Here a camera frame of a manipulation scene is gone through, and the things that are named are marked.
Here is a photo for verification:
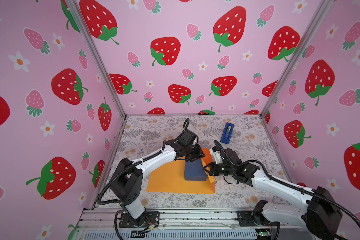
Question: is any aluminium front rail frame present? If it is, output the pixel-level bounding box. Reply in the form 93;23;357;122
69;208;315;240

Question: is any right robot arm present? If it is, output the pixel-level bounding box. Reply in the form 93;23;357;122
204;147;343;240

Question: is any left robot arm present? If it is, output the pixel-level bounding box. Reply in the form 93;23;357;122
110;129;205;221

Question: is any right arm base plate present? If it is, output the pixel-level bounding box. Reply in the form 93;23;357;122
235;211;278;227

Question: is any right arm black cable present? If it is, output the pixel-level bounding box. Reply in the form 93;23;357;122
212;139;360;240

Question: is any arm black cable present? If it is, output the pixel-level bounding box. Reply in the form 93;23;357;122
212;139;360;240
95;117;190;206

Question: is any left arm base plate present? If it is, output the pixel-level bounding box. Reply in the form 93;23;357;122
118;211;160;228

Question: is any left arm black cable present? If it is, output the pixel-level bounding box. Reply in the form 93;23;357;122
95;117;190;206

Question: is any navy blue gift box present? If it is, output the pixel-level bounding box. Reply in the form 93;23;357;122
184;159;207;182

